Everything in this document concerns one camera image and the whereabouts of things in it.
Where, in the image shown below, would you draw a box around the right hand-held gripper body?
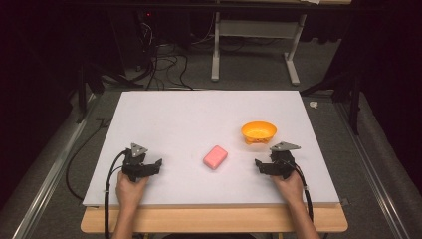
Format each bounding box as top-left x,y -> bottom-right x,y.
259,141 -> 302,180

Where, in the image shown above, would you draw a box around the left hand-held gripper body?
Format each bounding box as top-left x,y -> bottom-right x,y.
120,142 -> 158,183

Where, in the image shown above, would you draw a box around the orange bowl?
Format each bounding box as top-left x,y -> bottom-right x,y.
240,120 -> 278,145

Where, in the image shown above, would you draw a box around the pink sponge block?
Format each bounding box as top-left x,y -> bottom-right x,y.
202,144 -> 229,171

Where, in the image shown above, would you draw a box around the person's right hand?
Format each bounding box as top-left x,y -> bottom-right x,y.
271,169 -> 305,209

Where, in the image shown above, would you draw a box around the person's left hand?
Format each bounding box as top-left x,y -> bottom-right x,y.
114,170 -> 150,211

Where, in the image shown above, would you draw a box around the white board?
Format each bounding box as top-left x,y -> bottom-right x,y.
82,90 -> 341,208

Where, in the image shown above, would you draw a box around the wooden table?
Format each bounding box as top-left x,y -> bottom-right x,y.
80,202 -> 349,234

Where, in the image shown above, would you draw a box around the black stand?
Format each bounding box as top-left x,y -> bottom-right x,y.
300,71 -> 363,136

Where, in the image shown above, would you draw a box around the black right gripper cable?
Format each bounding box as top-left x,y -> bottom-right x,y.
292,161 -> 315,223

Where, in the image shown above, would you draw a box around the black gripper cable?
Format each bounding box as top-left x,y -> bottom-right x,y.
292,161 -> 315,223
104,149 -> 128,239

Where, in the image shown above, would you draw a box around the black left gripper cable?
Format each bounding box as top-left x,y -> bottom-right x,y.
104,149 -> 128,239

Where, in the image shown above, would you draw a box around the black floor cable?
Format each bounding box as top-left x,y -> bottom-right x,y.
65,117 -> 113,202

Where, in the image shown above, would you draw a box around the black floor cables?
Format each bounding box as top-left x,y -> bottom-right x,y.
132,19 -> 220,92

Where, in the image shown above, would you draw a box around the white table frame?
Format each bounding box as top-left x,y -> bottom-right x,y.
210,11 -> 309,87

